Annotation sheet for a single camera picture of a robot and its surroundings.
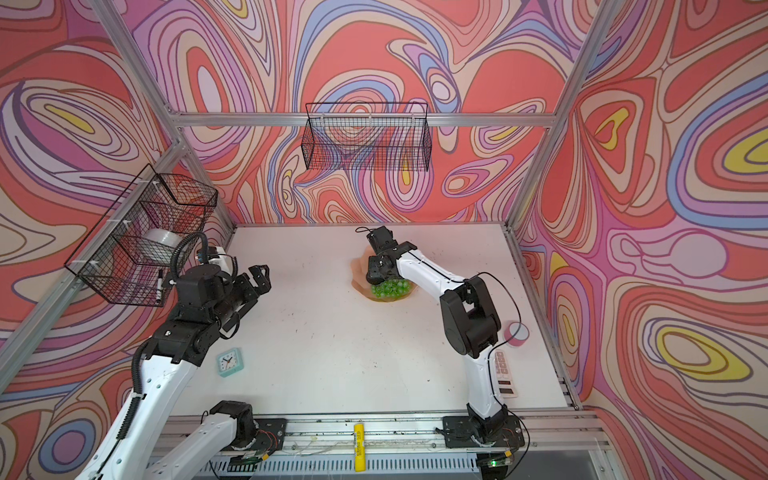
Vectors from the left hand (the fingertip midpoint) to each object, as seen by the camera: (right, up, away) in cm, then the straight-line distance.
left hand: (256, 271), depth 73 cm
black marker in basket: (-23, -4, -1) cm, 24 cm away
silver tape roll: (-22, +6, -3) cm, 23 cm away
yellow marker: (+26, -42, -2) cm, 49 cm away
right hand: (+32, -3, +24) cm, 40 cm away
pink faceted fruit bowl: (+23, -2, +31) cm, 39 cm away
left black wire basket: (-31, +4, 0) cm, 31 cm away
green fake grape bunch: (+34, -7, +21) cm, 41 cm away
